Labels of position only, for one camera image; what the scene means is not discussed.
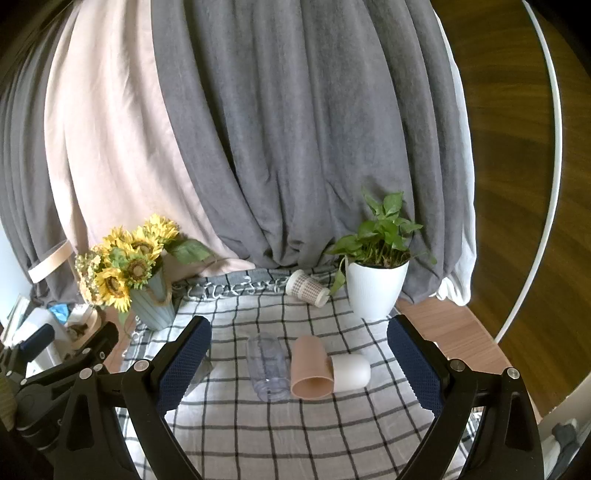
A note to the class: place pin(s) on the beige curtain tieback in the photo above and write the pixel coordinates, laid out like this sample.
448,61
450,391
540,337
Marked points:
51,261

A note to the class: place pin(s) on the grey cloth item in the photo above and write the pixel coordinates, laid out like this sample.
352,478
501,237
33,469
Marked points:
564,434

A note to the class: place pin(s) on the blue crumpled item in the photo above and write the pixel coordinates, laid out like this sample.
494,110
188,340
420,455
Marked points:
59,312

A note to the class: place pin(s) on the white box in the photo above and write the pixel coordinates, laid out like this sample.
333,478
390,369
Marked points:
81,316

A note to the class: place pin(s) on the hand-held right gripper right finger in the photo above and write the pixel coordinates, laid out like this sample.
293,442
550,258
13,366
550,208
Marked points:
415,360

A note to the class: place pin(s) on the white sheer curtain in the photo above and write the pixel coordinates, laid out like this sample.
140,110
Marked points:
461,286

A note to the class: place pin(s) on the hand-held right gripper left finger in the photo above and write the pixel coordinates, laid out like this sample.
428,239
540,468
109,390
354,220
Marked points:
183,362

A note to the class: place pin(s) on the pink curtain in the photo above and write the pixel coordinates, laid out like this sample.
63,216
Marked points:
115,138

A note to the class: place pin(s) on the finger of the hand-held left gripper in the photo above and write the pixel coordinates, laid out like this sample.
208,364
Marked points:
102,341
39,340

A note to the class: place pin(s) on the plain white cup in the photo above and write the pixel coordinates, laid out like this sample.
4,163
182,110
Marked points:
352,373

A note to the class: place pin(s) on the beige cup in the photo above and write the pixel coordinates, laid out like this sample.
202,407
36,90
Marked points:
310,364

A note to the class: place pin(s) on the clear plastic cup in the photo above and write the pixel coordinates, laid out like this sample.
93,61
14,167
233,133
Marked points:
268,364

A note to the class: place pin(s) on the pale blue ribbed vase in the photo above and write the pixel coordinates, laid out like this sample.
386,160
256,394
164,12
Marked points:
154,307

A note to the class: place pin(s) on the grey curtain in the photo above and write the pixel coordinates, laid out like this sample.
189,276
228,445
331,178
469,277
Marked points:
23,184
300,138

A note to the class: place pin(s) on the checked tablecloth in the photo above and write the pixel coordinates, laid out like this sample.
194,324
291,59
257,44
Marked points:
300,438

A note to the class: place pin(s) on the white hoop tube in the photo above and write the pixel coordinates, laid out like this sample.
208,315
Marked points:
556,115

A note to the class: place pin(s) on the green leafy plant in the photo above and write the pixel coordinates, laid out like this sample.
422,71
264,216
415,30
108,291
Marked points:
383,230

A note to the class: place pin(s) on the white ribbed plant pot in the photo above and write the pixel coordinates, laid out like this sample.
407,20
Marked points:
375,293

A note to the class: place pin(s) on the white dotted paper cup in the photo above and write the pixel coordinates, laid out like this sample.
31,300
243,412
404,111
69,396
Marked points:
305,288

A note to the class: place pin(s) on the sunflower bouquet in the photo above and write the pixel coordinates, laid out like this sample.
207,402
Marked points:
131,263

